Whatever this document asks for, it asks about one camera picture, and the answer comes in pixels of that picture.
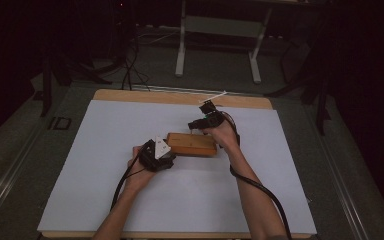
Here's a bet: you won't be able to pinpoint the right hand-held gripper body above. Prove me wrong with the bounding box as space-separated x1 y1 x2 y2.
198 90 229 130

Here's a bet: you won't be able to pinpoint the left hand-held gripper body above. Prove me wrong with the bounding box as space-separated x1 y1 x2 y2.
138 135 176 173

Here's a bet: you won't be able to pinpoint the wooden block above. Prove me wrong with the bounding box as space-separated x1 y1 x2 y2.
165 131 219 158

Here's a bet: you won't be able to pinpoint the person's right hand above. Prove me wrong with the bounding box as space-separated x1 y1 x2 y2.
202 119 241 152

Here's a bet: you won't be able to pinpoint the person's left hand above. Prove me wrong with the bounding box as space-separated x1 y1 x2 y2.
125 145 158 195

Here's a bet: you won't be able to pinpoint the white table mat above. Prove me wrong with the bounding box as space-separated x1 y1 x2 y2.
37 99 318 235

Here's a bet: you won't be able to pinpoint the black metal stand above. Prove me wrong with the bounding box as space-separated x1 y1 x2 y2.
264 19 333 137
39 49 113 118

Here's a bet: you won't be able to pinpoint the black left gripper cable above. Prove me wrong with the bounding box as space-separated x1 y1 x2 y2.
109 154 148 212

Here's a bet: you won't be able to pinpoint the white metal desk frame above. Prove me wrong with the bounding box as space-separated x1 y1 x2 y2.
174 0 274 85

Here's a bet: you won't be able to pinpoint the white floor cable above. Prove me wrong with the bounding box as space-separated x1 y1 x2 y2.
135 24 182 47

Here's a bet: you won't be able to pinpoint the black floor cables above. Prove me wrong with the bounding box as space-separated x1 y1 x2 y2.
121 31 152 92

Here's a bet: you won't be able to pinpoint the aluminium floor rail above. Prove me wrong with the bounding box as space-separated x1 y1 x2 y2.
0 124 45 223
304 105 370 240

